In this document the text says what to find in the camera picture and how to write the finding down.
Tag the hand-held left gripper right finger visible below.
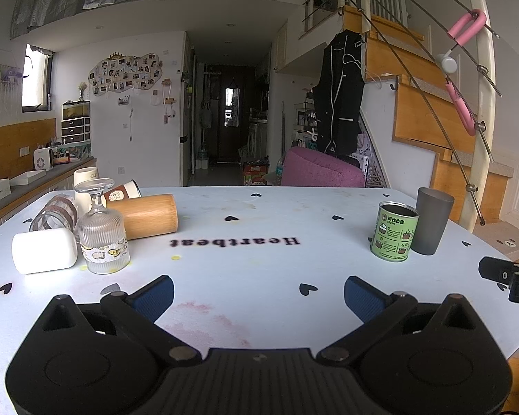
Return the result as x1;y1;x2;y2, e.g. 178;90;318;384
318;275;481;364

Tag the green tin can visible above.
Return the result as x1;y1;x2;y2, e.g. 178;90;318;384
370;201;420;264

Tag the cloud-shaped photo board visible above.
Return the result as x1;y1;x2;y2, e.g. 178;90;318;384
89;52;163;96

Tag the washing machine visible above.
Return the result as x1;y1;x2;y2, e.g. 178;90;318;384
247;121;269;162

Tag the ribbed clear glass cup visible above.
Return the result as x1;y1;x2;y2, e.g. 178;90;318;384
75;177;131;275

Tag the black jacket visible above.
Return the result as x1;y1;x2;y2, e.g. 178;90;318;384
313;29;367;155

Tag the heart-print tablecloth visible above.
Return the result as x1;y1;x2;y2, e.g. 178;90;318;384
0;186;519;360

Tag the grey plastic cup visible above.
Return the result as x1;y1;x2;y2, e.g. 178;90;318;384
410;187;455;256

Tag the window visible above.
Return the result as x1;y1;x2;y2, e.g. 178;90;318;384
22;44;53;111

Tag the fish tank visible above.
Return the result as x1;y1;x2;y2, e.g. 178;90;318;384
62;100;91;121

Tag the red cardboard box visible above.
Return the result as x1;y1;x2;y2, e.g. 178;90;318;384
242;162;271;187

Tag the small white appliance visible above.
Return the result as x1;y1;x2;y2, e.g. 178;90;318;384
33;147;53;171

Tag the pink neck fan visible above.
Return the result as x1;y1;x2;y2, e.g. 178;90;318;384
436;10;488;137

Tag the hanging tote bag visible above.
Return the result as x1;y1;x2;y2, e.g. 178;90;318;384
198;100;214;130

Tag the pink cushioned chair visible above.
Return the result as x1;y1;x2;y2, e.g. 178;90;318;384
281;146;366;188

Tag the white mug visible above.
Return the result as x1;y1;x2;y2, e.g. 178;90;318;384
73;167;98;217

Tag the white tray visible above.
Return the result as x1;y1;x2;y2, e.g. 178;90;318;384
9;170;47;187

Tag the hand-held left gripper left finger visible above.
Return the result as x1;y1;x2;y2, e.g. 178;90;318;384
39;275;202;362

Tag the small drawer organizer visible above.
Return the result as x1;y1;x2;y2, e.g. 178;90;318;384
61;117;91;145

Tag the kitchen counter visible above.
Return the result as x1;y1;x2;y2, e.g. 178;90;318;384
0;156;97;234

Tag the wooden staircase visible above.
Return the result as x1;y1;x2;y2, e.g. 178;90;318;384
343;5;502;225

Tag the checkered glass cup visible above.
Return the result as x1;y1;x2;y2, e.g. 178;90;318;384
29;194;81;237

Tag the white railing post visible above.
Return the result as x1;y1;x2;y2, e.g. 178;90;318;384
459;0;510;233

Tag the door mirror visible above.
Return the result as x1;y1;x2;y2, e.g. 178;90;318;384
224;87;240;127

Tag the brown and white paper cup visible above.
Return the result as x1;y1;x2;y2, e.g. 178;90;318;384
101;180;142;208

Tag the bamboo cup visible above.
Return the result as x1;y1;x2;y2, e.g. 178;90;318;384
106;194;179;241

